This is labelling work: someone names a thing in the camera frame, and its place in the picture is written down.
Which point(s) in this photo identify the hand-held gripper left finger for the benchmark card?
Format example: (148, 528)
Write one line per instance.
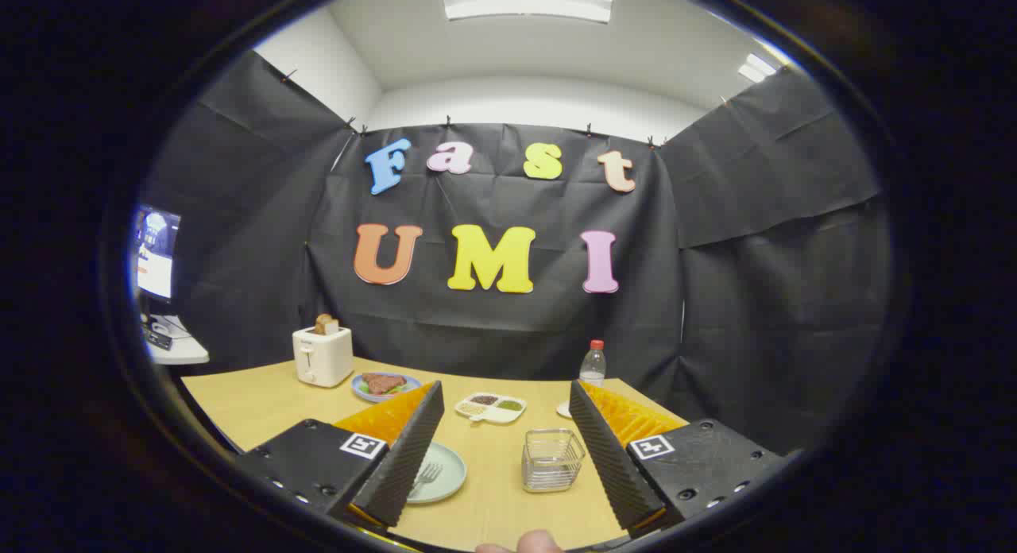
(405, 458)

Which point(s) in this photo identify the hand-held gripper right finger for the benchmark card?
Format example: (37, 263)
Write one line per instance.
(608, 458)

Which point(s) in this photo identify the pale green plate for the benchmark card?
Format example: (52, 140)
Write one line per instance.
(450, 477)

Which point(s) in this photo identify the white square coaster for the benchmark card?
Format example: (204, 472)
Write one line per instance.
(562, 410)

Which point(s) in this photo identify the blue plate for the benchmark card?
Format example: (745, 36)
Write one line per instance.
(364, 394)

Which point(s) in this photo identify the brown steak with vegetables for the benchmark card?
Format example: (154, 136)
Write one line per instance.
(384, 383)

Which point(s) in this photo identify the clear bottle with red cap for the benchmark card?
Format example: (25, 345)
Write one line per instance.
(593, 370)

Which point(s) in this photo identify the white divided tray with beans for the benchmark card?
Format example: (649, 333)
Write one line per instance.
(493, 415)

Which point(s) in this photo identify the white toaster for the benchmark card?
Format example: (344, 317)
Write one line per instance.
(322, 358)

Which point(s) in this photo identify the bread slice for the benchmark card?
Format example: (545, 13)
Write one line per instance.
(326, 324)

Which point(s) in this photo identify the white side desk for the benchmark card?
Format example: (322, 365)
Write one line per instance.
(187, 350)

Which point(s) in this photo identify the black keyboard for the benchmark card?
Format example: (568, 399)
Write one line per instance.
(156, 338)

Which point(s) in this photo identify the computer monitor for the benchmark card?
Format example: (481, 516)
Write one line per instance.
(155, 259)

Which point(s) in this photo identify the small ceiling light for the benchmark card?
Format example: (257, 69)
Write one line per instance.
(756, 68)

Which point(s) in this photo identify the long ceiling light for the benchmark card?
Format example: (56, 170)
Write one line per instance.
(524, 1)

